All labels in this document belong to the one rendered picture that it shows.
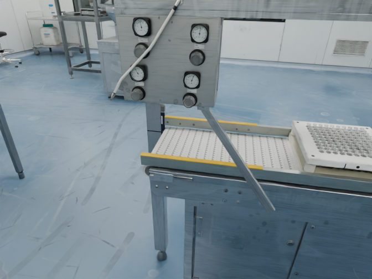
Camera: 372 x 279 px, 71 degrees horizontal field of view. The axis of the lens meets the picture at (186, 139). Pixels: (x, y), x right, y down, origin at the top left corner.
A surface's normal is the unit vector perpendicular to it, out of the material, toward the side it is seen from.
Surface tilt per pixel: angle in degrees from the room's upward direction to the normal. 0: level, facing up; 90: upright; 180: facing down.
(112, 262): 0
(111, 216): 0
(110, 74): 90
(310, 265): 90
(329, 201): 90
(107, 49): 90
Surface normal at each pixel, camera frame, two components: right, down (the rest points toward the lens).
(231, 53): -0.26, 0.46
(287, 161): 0.01, -0.88
